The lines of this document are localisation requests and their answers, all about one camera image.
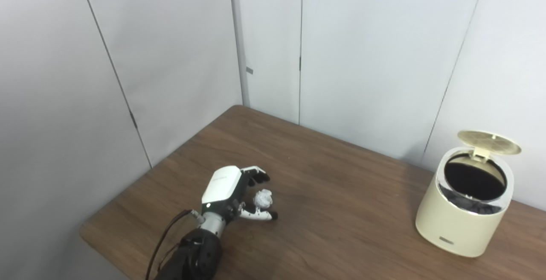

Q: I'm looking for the round cream bin lid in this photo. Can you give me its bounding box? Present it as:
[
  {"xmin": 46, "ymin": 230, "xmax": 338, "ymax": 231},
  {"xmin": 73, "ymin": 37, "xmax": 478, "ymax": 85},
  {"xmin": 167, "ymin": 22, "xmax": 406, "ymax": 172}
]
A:
[{"xmin": 457, "ymin": 130, "xmax": 522, "ymax": 159}]

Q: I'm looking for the black bin liner bag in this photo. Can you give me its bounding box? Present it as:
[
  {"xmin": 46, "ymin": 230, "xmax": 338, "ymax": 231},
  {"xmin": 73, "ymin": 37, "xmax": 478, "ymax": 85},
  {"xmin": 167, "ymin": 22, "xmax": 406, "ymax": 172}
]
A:
[{"xmin": 439, "ymin": 154, "xmax": 508, "ymax": 215}]

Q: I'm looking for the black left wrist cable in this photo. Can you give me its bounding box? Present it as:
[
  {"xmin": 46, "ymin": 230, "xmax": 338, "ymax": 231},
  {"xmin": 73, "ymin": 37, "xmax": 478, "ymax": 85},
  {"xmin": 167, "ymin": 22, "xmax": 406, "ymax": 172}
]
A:
[{"xmin": 145, "ymin": 210, "xmax": 201, "ymax": 280}]

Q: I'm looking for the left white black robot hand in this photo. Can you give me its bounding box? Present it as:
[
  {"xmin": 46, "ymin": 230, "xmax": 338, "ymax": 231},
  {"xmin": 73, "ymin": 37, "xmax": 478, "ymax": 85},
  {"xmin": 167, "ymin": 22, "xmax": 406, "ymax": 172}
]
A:
[{"xmin": 200, "ymin": 166, "xmax": 279, "ymax": 222}]

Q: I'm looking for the white paper ball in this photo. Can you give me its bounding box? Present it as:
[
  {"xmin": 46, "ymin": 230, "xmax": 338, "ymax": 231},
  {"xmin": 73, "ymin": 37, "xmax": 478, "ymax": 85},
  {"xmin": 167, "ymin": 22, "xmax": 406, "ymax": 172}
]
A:
[{"xmin": 254, "ymin": 190, "xmax": 273, "ymax": 208}]

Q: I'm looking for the cream-colored desktop bin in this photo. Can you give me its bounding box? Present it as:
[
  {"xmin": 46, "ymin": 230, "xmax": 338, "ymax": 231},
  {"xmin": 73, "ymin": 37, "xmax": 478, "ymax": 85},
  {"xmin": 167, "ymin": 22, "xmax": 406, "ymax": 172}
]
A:
[{"xmin": 415, "ymin": 146, "xmax": 514, "ymax": 258}]

